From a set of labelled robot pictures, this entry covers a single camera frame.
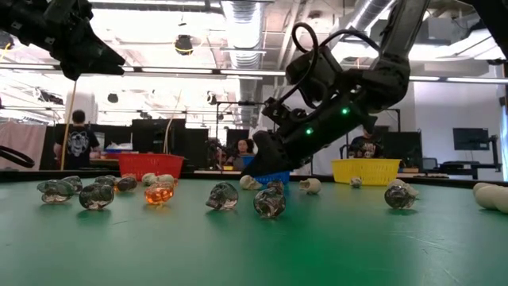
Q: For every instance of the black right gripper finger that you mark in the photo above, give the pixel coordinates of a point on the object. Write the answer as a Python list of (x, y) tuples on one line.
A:
[(272, 155), (297, 168)]

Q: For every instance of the clear glass skull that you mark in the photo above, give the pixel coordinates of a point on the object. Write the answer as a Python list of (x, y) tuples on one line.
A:
[(106, 180), (55, 190), (399, 196), (270, 202), (127, 183), (75, 182), (275, 184), (222, 196)]

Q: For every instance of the orange translucent skull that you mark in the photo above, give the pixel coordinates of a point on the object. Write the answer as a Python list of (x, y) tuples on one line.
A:
[(159, 194), (129, 175)]

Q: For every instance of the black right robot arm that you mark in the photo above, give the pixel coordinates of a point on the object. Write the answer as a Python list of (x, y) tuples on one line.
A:
[(393, 79)]

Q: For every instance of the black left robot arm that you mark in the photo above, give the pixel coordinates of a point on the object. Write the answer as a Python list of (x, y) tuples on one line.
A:
[(24, 20)]

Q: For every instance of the blue plastic basket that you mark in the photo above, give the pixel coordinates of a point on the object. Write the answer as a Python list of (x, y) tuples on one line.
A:
[(274, 177)]

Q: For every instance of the person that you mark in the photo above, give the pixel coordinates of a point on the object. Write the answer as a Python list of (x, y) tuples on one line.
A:
[(243, 147), (77, 143), (367, 149)]

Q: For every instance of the black round ceiling lamp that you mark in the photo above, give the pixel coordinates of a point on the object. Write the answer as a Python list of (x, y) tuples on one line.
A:
[(211, 98), (113, 98)]

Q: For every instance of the yellow plastic basket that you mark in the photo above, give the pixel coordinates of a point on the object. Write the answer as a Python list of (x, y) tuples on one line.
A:
[(365, 171)]

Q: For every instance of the long ceiling strip light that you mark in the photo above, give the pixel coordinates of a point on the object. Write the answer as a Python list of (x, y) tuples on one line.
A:
[(178, 70)]

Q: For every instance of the pink curtain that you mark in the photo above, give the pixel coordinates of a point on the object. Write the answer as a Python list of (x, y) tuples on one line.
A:
[(24, 137)]

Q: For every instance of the black ceiling dome device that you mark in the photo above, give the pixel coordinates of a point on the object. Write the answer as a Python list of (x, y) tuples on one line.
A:
[(183, 44)]

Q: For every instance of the cluttered work table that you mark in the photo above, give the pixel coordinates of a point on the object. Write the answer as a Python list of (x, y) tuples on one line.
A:
[(107, 160)]

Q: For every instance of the red plastic basket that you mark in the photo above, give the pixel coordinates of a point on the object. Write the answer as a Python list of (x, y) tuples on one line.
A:
[(151, 165)]

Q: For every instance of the cluster of grey pieces left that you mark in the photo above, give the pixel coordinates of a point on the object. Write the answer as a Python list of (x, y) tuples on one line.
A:
[(96, 195)]

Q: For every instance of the black desk stand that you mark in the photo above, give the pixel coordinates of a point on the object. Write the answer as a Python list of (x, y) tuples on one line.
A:
[(494, 151)]

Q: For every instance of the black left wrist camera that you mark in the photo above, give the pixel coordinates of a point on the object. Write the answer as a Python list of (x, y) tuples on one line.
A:
[(67, 10)]

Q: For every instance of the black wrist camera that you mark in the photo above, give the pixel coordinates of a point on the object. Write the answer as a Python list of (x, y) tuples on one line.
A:
[(67, 10), (313, 69)]

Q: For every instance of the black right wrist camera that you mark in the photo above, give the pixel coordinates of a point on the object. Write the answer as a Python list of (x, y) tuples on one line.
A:
[(313, 69)]

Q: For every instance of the black metal frame stand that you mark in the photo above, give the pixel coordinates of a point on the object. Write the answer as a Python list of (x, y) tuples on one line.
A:
[(238, 103)]

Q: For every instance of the black partition wall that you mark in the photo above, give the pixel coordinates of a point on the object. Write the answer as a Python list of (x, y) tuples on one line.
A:
[(409, 149), (155, 135)]

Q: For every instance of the black table border rail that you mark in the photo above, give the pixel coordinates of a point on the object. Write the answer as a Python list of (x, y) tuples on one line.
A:
[(24, 175)]

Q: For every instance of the smooth silver air duct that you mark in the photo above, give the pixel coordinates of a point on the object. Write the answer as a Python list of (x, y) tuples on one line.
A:
[(365, 14)]

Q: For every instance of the ribbed silver air duct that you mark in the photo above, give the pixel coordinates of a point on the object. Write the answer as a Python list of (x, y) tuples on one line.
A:
[(244, 35)]

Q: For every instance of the black wall monitor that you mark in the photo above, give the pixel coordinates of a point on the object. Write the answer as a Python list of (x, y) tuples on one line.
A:
[(471, 139)]

